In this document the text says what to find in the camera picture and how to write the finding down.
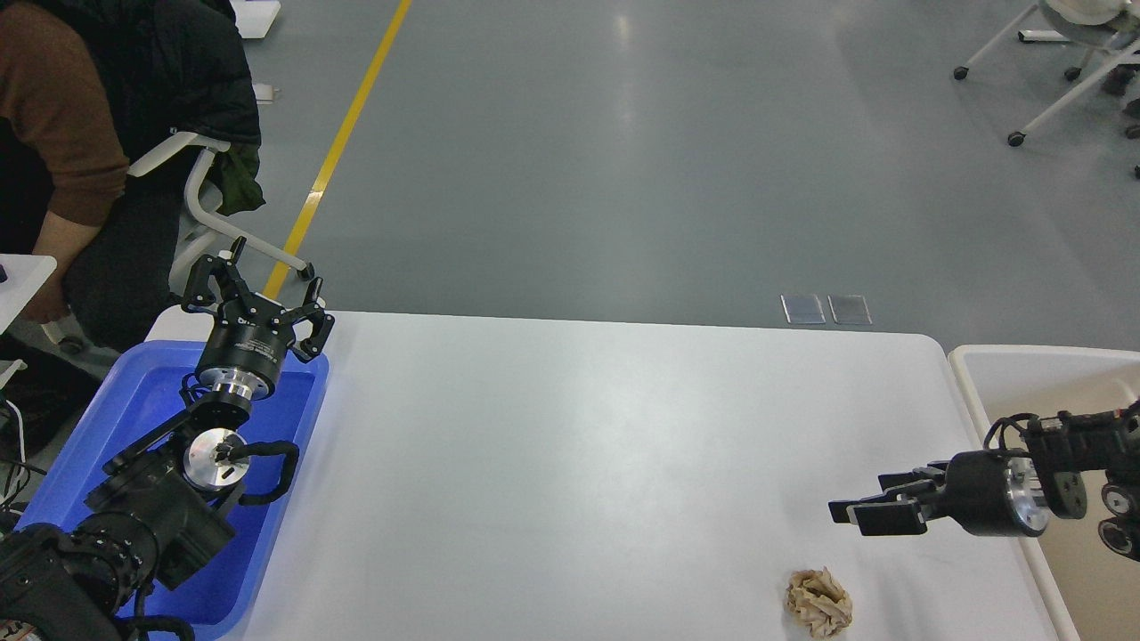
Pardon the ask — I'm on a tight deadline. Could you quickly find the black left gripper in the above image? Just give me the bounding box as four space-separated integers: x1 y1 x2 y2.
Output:
182 237 335 399

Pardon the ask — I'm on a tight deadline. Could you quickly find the blue plastic bin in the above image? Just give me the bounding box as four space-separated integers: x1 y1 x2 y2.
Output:
21 340 329 640

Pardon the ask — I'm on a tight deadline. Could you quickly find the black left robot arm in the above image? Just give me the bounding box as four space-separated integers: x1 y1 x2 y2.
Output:
3 237 335 640

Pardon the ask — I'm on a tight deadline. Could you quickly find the person in black vest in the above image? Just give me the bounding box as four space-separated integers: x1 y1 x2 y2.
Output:
1 1 264 352

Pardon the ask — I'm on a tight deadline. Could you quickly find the metal floor plate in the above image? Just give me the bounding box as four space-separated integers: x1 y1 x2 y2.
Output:
827 295 873 326
780 295 827 325

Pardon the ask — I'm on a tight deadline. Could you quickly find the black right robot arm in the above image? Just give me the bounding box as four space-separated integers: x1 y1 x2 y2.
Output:
829 404 1139 560

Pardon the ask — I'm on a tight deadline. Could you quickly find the right metal floor plate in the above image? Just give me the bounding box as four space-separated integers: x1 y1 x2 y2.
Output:
827 295 873 326

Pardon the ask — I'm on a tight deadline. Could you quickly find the beige plastic bin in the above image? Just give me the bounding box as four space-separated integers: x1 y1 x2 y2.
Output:
948 344 1139 640

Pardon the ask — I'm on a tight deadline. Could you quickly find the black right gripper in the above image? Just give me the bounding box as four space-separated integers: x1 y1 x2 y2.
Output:
829 448 1050 537

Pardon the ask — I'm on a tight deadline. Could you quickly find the brown paper ball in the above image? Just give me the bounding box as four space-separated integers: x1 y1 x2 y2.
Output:
785 567 854 640

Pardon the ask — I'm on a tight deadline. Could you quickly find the white rolling chair base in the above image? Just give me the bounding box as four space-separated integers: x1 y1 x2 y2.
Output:
953 0 1140 149

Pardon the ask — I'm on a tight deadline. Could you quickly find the left metal floor plate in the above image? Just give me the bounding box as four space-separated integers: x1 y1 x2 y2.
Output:
780 295 827 325

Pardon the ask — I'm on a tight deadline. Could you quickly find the white side table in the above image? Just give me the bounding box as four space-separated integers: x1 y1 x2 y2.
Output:
1 253 57 333

